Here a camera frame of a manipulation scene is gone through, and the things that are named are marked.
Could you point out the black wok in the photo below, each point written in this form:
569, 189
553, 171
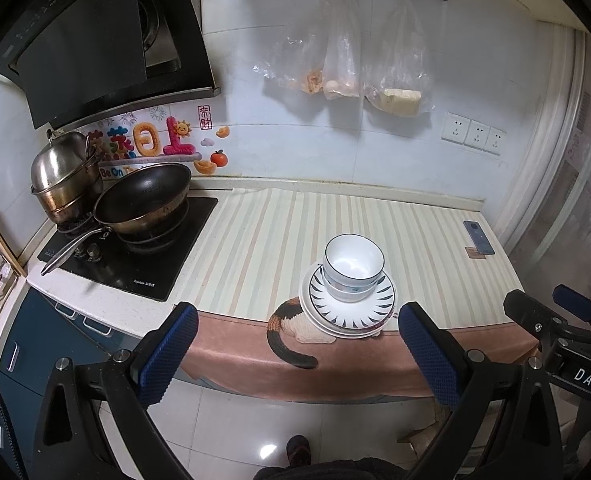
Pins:
145, 195

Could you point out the clear plastic bag pale block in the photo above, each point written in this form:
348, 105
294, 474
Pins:
400, 100

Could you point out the cardboard piece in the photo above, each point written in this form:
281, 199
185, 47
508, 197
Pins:
420, 437

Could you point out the floral white bowl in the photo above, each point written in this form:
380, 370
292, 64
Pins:
354, 288

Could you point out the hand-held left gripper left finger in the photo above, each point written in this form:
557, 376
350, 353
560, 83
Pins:
175, 355

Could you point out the clear plastic bag orange food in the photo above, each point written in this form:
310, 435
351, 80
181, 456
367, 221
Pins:
311, 80

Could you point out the plain white bowl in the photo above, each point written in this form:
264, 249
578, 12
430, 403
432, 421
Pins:
350, 298

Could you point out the blue kitchen cabinet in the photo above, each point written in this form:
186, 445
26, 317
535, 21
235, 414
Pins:
40, 340

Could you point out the colourful wall sticker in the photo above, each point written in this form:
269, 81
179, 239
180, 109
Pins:
150, 140

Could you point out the stainless steel pot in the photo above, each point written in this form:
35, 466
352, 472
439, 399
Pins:
60, 165

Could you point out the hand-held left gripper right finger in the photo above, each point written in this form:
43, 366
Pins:
425, 350

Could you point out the clear plastic bag with eggs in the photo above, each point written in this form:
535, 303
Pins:
343, 60

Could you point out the person's foot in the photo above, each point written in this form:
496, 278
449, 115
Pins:
298, 452

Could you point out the striped cloth with cat print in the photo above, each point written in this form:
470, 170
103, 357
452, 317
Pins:
275, 240

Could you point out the white bowl dark rim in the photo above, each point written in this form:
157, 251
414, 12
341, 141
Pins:
354, 260

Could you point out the blue leaf pattern plate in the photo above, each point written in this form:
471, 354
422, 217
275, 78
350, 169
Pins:
340, 312

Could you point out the sliding glass door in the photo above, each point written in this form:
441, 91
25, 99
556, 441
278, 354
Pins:
590, 185

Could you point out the black range hood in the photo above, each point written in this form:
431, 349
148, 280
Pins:
85, 35

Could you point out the person's dark clothing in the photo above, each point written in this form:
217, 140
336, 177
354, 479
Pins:
325, 471

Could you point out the white wall socket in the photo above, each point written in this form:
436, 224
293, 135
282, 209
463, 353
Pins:
495, 141
477, 135
456, 128

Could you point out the black gas stove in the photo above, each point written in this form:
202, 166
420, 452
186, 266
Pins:
175, 260

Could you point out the small brown card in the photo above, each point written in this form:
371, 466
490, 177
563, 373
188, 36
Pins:
473, 254

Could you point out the blue smartphone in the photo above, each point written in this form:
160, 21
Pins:
479, 237

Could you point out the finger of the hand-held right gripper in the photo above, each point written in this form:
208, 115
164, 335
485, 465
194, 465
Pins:
575, 302
530, 311

